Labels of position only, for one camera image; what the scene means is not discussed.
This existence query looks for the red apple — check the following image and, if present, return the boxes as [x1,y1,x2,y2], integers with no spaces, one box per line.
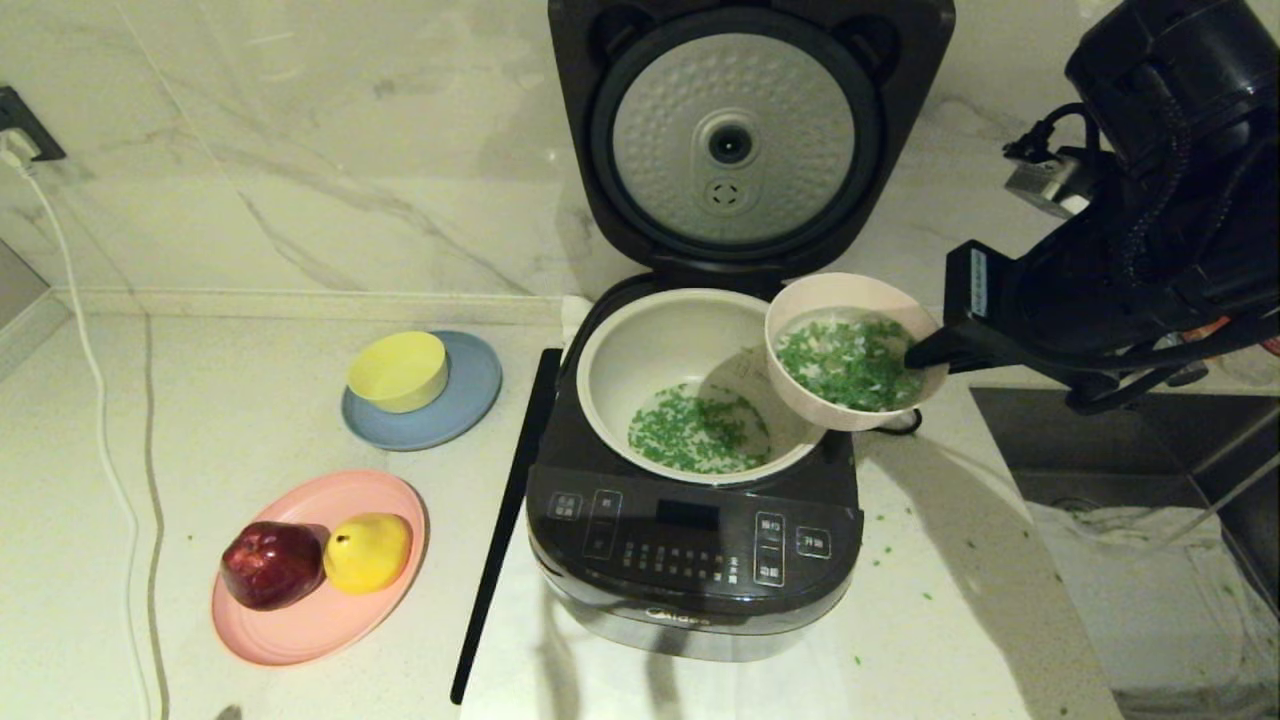
[220,520,329,612]

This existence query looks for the blue plate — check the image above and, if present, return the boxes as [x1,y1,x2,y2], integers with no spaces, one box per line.
[341,330,504,453]

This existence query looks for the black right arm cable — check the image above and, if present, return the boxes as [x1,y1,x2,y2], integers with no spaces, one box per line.
[1003,103,1280,416]

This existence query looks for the black rice cooker body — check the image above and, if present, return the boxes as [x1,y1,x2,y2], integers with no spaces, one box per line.
[524,275,867,665]

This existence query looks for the white power cable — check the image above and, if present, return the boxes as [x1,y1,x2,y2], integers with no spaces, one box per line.
[0,135,167,720]

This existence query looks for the black tray edge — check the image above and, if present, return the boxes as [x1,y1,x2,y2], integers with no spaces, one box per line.
[449,347,563,707]

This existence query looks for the white inner pot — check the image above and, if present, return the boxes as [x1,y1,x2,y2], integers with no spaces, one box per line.
[576,288,839,488]

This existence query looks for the green chopped vegetables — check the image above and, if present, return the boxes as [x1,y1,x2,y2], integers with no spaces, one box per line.
[628,385,772,476]

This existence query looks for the pink plate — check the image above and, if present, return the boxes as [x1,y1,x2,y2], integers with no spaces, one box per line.
[210,469,429,669]

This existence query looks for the black wall socket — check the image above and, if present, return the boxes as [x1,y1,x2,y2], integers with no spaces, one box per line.
[0,85,64,163]

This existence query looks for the yellow bowl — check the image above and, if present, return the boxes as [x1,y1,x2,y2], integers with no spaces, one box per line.
[346,331,450,415]

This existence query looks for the yellow pear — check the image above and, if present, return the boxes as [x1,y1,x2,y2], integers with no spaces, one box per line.
[321,511,414,597]

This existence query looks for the pale pink bowl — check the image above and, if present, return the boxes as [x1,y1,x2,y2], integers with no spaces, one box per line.
[765,272,949,433]

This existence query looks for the black rice cooker lid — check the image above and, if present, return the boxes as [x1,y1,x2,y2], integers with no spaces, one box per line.
[548,0,957,288]

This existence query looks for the stainless steel sink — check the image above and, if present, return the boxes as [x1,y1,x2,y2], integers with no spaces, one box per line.
[968,385,1280,720]

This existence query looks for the white cloth in sink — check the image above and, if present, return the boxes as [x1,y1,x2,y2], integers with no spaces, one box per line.
[1025,503,1280,706]

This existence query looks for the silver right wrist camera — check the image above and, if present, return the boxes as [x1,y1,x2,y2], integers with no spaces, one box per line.
[1004,153,1097,220]

